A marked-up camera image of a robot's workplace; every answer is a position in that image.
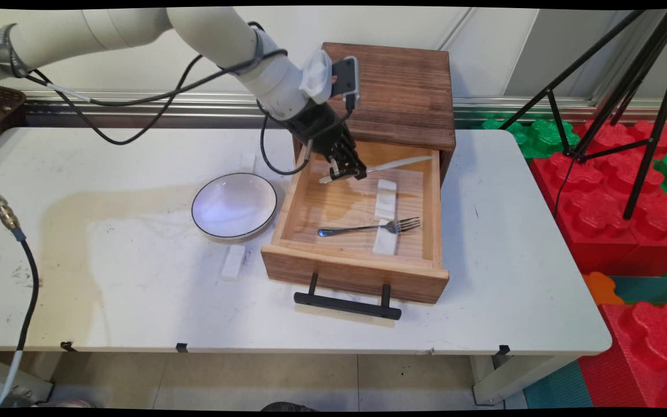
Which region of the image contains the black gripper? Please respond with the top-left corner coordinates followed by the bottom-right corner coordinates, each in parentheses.
top-left (286, 102), bottom-right (368, 181)

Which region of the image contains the silver table knife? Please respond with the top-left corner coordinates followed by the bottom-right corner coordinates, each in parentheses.
top-left (318, 155), bottom-right (434, 185)

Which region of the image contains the silver fork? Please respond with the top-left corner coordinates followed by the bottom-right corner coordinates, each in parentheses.
top-left (318, 217), bottom-right (422, 237)

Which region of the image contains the dark wooden drawer cabinet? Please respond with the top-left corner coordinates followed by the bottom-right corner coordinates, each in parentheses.
top-left (292, 42), bottom-right (457, 185)

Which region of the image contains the white plate with black rim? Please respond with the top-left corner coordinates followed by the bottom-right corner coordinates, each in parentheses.
top-left (191, 173), bottom-right (278, 240)

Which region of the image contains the large red foam block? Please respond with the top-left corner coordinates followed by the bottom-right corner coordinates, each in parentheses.
top-left (530, 120), bottom-right (667, 277)

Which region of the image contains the white table leg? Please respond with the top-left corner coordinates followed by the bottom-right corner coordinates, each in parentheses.
top-left (470, 354), bottom-right (573, 405)

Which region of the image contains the orange foam block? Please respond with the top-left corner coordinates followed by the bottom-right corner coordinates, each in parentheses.
top-left (582, 272), bottom-right (625, 306)

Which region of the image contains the teal foam mat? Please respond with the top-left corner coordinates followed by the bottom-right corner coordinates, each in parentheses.
top-left (523, 361), bottom-right (593, 409)

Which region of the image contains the black tripod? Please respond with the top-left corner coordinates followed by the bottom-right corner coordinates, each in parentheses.
top-left (499, 8), bottom-right (667, 221)

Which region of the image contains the teal foam block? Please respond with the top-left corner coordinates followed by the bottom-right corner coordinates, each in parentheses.
top-left (609, 276), bottom-right (667, 305)

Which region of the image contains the light wooden drawer, black handle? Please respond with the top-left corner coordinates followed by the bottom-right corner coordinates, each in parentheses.
top-left (261, 137), bottom-right (450, 321)

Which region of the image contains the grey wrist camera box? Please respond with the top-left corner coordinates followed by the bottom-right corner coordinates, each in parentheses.
top-left (331, 56), bottom-right (361, 111)

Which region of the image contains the metal window rail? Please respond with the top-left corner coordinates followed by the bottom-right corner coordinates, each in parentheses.
top-left (24, 90), bottom-right (667, 129)

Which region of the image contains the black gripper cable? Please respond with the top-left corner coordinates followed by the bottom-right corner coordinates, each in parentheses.
top-left (0, 22), bottom-right (312, 176)

